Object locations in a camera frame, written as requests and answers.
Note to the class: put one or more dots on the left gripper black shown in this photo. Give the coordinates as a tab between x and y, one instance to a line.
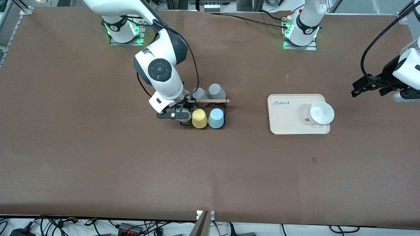
388	74

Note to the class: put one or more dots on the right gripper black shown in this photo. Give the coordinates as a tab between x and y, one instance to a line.
189	105

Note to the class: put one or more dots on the pale green cup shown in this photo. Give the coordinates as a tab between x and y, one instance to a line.
187	118

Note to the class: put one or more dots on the light blue cup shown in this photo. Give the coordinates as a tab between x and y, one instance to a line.
216	118

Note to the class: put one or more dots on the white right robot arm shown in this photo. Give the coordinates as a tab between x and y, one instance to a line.
164	85

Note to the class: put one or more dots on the yellow cup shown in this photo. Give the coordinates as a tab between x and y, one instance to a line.
199	118

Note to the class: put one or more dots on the white ceramic bowl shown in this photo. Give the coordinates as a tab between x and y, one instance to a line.
321	113

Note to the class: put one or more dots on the beige rectangular Rabbit tray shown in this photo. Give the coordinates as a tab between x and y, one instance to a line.
285	114

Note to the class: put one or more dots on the grey terminal block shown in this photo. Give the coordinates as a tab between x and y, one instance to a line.
211	7

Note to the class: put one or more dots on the black red connector block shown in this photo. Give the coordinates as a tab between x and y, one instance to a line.
129	228

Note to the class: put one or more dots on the black plug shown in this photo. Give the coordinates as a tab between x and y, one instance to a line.
242	234

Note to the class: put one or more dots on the black power adapter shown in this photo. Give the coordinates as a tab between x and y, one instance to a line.
21	232

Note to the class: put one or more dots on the metal corner bracket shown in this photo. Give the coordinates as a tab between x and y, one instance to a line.
26	10
402	18

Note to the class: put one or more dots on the left arm aluminium base plate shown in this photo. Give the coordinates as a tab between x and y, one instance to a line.
300	48

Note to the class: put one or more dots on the right arm aluminium base plate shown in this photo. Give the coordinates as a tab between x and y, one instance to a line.
126	43

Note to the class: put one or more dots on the aluminium frame profile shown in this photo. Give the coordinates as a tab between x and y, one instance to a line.
407	8
8	29

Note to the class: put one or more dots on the aluminium frame post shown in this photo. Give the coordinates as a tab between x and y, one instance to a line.
177	4
249	4

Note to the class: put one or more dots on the white mount bracket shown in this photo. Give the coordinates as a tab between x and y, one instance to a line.
211	215

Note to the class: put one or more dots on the tan camera mount post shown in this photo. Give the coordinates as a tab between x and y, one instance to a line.
200	226

